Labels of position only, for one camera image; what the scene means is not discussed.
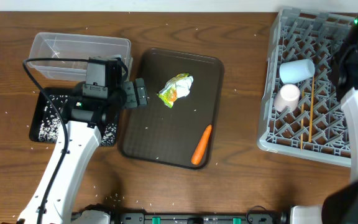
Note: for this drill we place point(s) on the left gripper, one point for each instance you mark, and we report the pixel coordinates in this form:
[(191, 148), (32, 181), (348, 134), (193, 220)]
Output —
[(129, 94)]

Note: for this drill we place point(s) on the pink cup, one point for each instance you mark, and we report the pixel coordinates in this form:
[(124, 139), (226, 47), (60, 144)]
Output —
[(287, 98)]

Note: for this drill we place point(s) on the light blue cup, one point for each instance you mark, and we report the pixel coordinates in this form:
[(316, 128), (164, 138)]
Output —
[(296, 71)]

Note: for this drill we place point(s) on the wooden chopstick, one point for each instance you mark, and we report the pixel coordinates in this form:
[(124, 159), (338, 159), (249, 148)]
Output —
[(302, 120)]

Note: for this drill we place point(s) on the wooden chopstick diagonal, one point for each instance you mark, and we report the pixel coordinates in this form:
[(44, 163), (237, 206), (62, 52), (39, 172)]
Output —
[(311, 112)]

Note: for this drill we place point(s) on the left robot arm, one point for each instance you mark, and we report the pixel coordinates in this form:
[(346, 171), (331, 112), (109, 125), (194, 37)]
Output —
[(77, 125)]

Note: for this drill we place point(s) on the grey dishwasher rack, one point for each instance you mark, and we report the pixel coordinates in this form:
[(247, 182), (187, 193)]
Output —
[(295, 35)]

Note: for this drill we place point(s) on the brown serving tray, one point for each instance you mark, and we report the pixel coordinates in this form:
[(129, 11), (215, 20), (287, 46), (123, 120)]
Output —
[(164, 135)]

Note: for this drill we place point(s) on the crumpled green yellow wrapper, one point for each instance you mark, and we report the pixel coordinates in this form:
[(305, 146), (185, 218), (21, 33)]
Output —
[(177, 87)]

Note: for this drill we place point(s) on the orange carrot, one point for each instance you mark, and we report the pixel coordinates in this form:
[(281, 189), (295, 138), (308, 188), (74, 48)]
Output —
[(201, 147)]

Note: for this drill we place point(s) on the pile of white rice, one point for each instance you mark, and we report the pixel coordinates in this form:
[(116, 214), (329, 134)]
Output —
[(46, 124)]

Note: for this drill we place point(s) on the black plastic tray bin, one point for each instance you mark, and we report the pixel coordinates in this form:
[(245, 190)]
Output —
[(59, 96)]

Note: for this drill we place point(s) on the clear plastic bin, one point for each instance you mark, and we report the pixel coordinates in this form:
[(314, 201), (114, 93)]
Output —
[(58, 45)]

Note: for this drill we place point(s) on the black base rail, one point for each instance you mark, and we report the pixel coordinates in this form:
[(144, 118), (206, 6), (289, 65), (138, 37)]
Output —
[(258, 217)]

